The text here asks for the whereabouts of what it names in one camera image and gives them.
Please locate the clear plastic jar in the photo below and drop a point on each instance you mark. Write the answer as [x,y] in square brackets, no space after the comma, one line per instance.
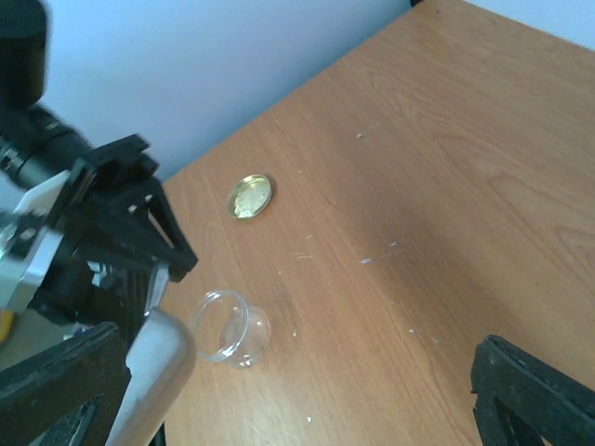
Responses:
[228,330]

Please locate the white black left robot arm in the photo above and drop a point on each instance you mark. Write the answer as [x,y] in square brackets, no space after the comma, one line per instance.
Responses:
[25,124]

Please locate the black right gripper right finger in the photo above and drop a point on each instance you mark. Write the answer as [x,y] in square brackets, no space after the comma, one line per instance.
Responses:
[520,400]

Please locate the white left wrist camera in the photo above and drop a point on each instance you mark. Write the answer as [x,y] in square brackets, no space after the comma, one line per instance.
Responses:
[28,244]

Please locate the gold metal jar lid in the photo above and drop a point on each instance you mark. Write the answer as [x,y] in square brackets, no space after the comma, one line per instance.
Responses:
[249,197]

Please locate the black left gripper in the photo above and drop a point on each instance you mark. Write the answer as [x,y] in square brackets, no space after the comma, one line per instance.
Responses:
[118,229]

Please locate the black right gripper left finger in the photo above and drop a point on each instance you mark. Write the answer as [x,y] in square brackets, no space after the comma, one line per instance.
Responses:
[69,394]

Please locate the silver metal scoop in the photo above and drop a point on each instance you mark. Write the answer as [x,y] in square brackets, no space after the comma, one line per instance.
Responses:
[161,361]

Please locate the yellow plastic object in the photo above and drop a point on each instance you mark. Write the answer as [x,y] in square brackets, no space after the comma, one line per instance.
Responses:
[7,318]

